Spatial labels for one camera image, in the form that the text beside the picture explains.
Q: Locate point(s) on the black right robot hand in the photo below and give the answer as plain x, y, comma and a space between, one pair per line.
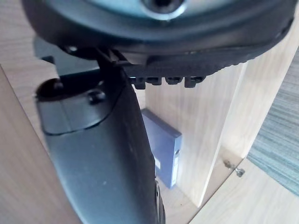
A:
98, 151

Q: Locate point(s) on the blue file folder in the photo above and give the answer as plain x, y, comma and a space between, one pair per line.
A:
167, 149

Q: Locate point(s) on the light wood cabinet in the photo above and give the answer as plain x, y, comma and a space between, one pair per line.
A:
210, 121

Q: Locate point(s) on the silver door knob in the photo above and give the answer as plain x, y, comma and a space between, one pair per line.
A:
234, 167

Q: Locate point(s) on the light wood cabinet door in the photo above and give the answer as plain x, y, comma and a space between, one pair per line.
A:
245, 193

